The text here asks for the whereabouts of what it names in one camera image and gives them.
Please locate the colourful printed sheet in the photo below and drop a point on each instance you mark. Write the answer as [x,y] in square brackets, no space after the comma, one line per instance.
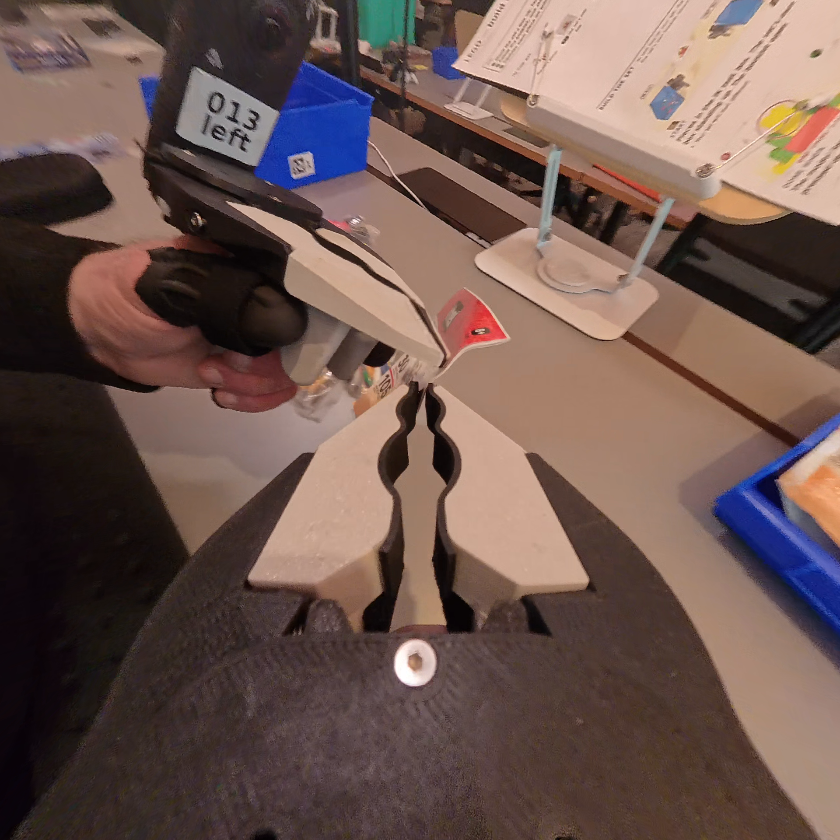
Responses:
[65,148]

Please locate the person's left forearm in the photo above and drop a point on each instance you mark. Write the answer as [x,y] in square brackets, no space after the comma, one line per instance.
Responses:
[39,295]

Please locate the white document stand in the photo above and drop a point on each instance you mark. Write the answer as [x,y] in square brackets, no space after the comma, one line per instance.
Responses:
[577,282]

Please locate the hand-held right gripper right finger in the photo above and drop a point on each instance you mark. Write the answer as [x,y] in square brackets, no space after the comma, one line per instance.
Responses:
[518,525]

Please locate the blue toy box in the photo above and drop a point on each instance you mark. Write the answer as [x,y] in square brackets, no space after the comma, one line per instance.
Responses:
[46,49]

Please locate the grey table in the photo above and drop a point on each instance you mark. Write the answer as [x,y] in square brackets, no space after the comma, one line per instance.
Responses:
[85,98]

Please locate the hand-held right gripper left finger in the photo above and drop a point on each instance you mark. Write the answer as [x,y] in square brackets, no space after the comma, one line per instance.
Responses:
[328,525]

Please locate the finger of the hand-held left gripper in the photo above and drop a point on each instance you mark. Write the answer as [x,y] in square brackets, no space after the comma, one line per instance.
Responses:
[367,315]
[358,246]

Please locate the person's black clothing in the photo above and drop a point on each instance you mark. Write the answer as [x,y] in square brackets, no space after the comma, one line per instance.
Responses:
[65,590]

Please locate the toy instruction booklet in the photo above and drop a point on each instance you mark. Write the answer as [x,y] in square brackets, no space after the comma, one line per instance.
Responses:
[472,321]

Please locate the black desk mat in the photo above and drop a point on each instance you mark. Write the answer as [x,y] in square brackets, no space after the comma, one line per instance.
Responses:
[459,203]

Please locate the person's left hand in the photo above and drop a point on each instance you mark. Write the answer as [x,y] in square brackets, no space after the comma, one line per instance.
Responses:
[111,315]

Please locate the blue plastic bin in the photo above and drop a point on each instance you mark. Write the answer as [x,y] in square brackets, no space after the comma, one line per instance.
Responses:
[447,62]
[321,131]
[774,544]

